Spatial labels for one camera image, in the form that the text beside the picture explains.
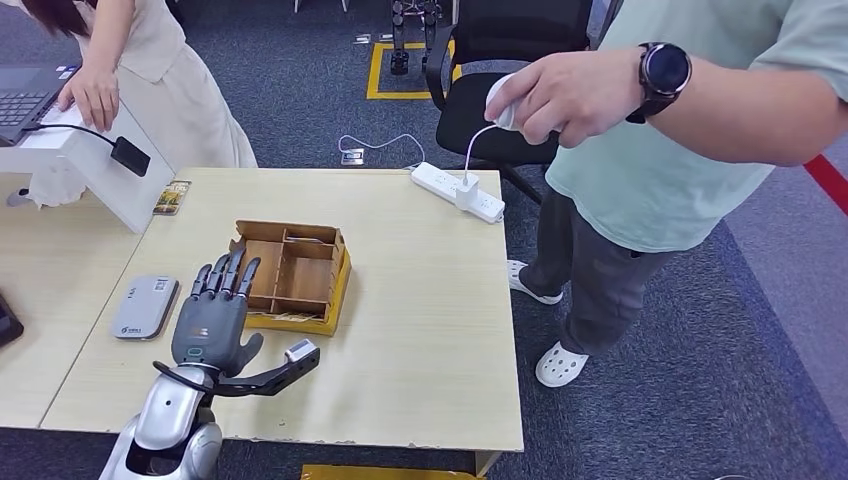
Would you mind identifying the white handheld device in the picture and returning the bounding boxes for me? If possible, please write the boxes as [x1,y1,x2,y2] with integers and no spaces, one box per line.
[485,72,525,132]

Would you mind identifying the black power adapter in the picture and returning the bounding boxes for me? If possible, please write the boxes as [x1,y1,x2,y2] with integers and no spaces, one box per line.
[109,135,152,178]

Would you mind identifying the yellow floor tape square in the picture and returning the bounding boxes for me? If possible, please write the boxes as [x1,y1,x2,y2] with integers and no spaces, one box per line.
[366,40,463,102]

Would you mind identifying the black adapter cable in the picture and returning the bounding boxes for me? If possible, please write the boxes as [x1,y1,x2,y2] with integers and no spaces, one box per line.
[23,122,117,147]

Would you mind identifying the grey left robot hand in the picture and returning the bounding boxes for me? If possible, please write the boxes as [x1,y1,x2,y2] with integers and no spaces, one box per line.
[170,246,265,379]

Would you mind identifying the dark laptop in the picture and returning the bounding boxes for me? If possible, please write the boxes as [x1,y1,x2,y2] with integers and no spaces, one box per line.
[0,64,81,147]

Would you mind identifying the person's right hand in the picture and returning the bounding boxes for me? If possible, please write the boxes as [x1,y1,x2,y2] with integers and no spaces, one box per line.
[56,66,121,134]

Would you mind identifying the white desk riser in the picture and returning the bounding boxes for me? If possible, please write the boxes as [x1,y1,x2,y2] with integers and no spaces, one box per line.
[0,86,177,234]

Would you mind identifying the wooden compartment box yellow base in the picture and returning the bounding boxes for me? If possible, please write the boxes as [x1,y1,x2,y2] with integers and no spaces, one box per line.
[228,219,352,338]

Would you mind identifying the black round smartwatch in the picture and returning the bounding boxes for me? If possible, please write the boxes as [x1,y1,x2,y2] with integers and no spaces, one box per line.
[625,41,694,126]

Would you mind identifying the colourful picture card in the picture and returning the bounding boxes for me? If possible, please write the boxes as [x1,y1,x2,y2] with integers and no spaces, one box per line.
[152,180,193,217]

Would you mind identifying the white power strip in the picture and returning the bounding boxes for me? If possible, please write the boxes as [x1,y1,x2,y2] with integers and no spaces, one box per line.
[410,162,506,225]

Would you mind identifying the white perforated clog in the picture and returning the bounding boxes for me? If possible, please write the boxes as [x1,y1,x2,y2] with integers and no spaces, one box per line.
[506,260,564,307]
[535,341,591,390]

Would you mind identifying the white floor cable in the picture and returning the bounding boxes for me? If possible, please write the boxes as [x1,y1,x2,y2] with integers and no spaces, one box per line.
[339,133,427,172]

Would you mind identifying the white charger cable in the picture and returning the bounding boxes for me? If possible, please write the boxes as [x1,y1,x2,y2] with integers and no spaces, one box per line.
[461,122,498,179]

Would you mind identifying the person's hand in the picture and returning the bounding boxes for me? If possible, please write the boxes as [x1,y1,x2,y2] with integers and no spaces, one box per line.
[56,66,121,134]
[502,47,647,148]

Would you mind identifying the person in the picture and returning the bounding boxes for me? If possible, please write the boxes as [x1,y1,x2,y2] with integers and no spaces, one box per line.
[486,0,848,390]
[6,0,258,210]

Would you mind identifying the person's left hand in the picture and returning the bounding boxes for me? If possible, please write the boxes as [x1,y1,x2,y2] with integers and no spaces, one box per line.
[502,47,647,148]

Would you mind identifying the red floor tape line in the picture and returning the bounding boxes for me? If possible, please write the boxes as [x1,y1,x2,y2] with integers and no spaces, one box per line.
[803,153,848,217]

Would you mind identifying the grey white card reader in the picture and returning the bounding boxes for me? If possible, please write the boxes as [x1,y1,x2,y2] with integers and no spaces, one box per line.
[110,275,180,342]

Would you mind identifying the black flat device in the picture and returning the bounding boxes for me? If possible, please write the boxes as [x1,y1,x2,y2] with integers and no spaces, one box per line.
[0,293,25,349]

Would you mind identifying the black equipment base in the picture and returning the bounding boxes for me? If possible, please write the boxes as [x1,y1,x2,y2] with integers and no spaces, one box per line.
[389,0,444,76]

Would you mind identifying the black office chair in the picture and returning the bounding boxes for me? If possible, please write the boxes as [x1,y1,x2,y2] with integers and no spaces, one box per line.
[425,0,624,207]

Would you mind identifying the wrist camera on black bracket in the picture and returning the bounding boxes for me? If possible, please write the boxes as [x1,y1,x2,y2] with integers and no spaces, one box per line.
[211,339,322,399]

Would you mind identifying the light wooden table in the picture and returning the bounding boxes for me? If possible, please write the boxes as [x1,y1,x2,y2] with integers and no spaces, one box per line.
[0,173,144,431]
[39,167,525,480]

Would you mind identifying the white charger plug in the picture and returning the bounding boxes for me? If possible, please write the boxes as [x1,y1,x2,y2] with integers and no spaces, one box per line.
[454,173,480,213]

